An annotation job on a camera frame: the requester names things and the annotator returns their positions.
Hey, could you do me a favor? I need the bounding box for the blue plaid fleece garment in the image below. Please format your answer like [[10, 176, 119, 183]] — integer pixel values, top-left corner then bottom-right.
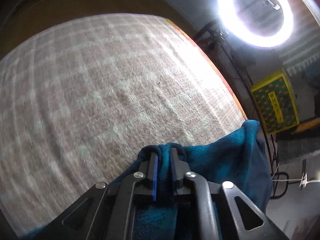
[[30, 120, 278, 239]]

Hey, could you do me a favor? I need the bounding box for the black metal rack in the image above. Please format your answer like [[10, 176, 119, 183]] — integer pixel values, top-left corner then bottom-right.
[[192, 21, 281, 201]]

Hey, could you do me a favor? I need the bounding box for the yellow green patterned box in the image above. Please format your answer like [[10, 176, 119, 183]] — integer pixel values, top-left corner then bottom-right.
[[251, 69, 299, 134]]

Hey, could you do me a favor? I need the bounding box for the white cable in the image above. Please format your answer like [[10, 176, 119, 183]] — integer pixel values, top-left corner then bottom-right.
[[271, 164, 320, 188]]

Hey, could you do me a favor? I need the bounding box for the white ring light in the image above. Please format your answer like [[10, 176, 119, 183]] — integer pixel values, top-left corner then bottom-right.
[[217, 0, 294, 49]]

